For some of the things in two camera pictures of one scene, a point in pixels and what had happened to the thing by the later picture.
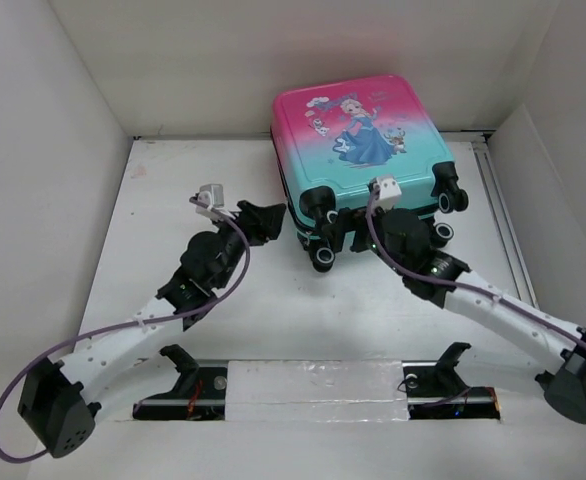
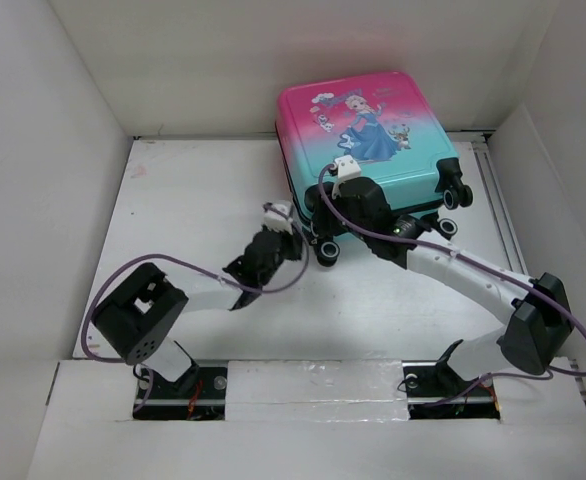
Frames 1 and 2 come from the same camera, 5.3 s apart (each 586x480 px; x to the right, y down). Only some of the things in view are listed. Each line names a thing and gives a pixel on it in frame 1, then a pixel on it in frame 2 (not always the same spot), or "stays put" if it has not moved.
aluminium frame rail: [479, 142] stays put
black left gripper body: [234, 243] to [287, 250]
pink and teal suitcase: [336, 142] stays put
